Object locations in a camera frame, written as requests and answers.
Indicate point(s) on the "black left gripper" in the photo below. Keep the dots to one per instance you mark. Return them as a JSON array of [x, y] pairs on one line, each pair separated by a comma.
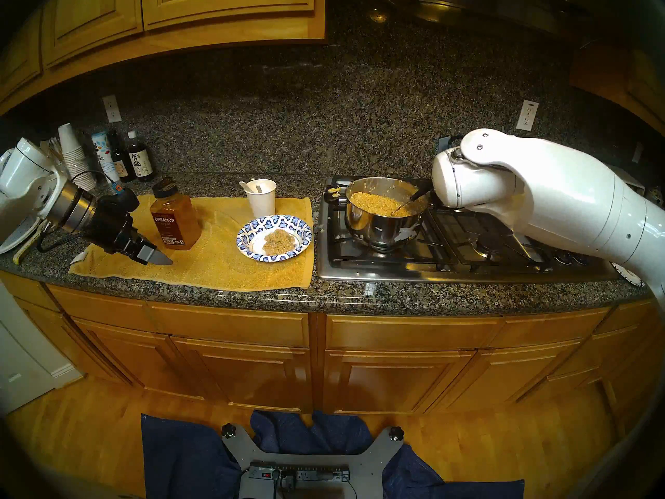
[[114, 227]]

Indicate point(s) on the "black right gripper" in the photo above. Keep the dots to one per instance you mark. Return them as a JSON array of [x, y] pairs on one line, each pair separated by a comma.
[[449, 143]]

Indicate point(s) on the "scooped oatmeal portion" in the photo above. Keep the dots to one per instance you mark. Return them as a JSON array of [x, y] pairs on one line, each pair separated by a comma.
[[279, 242]]

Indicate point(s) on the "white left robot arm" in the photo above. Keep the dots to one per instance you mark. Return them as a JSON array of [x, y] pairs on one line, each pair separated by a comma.
[[26, 175]]

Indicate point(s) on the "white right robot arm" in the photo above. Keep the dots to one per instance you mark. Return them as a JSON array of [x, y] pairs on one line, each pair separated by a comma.
[[561, 196]]

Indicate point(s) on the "ground cinnamon jar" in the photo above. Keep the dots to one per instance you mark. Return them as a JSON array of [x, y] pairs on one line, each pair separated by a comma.
[[174, 225]]

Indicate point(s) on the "oatmeal mass in pot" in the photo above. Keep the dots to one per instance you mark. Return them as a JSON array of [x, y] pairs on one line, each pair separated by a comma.
[[376, 202]]

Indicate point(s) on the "white plastic spoon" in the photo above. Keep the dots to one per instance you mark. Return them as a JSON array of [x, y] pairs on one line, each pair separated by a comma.
[[247, 186]]

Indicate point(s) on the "yellow towel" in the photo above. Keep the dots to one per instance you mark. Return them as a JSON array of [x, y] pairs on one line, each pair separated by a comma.
[[208, 266]]

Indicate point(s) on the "soy sauce bottle white label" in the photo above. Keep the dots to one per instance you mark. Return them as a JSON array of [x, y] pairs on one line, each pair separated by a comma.
[[140, 162]]

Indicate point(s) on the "small dark glass bottle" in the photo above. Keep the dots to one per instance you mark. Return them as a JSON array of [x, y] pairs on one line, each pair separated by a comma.
[[119, 165]]

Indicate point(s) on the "wooden lower cabinets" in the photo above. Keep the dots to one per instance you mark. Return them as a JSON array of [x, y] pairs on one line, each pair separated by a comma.
[[228, 326]]

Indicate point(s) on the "white blue salt canister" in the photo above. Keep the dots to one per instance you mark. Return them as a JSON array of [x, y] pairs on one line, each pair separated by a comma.
[[103, 152]]

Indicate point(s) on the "stainless steel pot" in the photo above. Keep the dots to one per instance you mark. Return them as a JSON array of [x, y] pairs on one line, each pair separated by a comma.
[[374, 230]]

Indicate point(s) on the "stainless gas cooktop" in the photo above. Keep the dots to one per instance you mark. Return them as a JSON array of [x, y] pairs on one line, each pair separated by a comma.
[[441, 259]]

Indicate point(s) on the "white paper cup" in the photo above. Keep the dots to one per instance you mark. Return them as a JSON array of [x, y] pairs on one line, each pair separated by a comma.
[[261, 204]]

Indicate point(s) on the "stack of white paper cups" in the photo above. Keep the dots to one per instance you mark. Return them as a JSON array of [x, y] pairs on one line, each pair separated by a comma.
[[72, 155]]

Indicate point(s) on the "wooden upper cabinet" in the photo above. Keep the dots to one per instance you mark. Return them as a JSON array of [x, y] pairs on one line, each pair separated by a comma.
[[639, 82], [93, 14]]

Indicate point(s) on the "dark blue cloth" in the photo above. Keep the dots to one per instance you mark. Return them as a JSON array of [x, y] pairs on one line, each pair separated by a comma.
[[182, 461]]

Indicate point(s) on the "blue patterned paper plate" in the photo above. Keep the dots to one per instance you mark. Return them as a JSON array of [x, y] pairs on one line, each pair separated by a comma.
[[629, 277]]

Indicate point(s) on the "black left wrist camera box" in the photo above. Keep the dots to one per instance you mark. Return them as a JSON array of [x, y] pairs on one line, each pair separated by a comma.
[[127, 199]]

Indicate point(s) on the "white wall outlet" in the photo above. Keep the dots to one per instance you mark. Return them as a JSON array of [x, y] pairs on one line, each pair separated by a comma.
[[527, 115], [111, 108]]

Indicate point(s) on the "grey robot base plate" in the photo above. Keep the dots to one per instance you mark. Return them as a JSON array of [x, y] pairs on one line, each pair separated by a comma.
[[369, 461]]

